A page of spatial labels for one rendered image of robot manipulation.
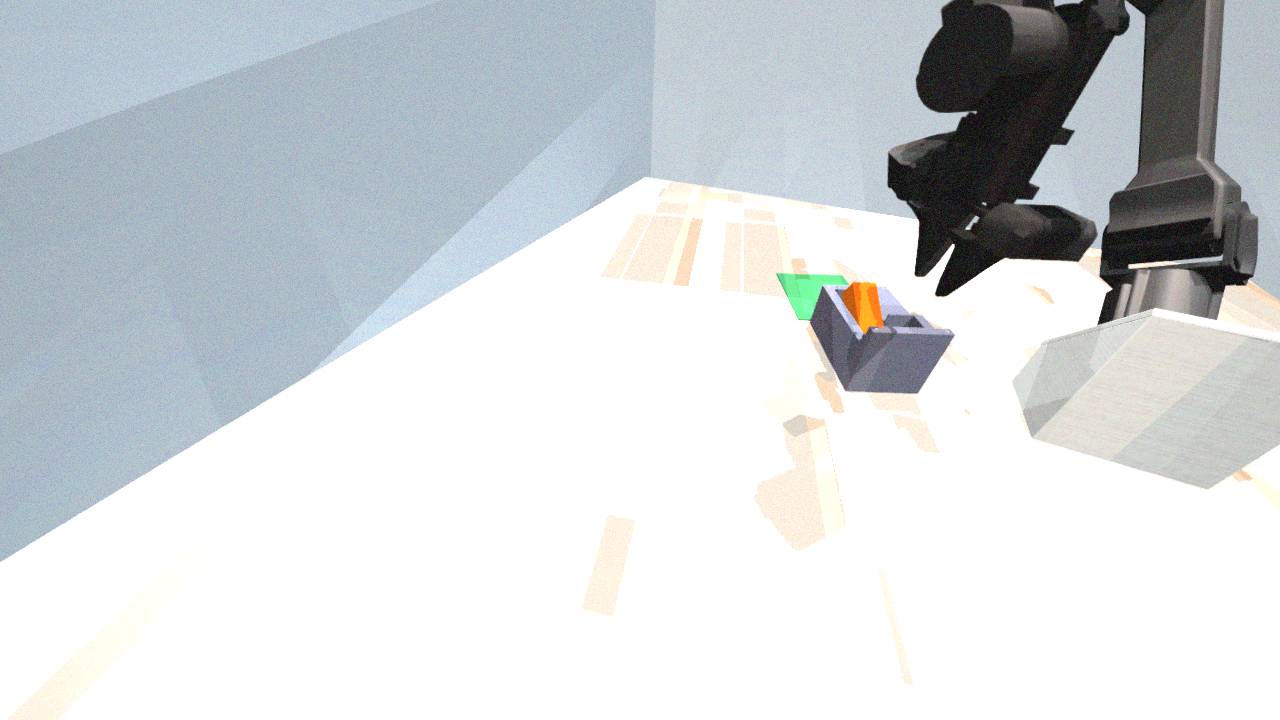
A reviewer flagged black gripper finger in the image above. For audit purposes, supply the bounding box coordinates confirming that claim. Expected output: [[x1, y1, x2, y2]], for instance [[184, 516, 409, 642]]
[[906, 200, 977, 278], [934, 229, 1005, 299]]

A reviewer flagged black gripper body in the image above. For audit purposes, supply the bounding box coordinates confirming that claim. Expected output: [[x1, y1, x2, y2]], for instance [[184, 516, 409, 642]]
[[915, 108, 1097, 263]]

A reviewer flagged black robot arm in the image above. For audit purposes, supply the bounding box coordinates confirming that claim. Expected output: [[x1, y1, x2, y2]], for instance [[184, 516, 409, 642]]
[[887, 0, 1260, 325]]

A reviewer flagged orange block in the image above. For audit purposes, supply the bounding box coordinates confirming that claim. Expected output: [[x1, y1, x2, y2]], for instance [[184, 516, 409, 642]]
[[842, 282, 883, 333]]

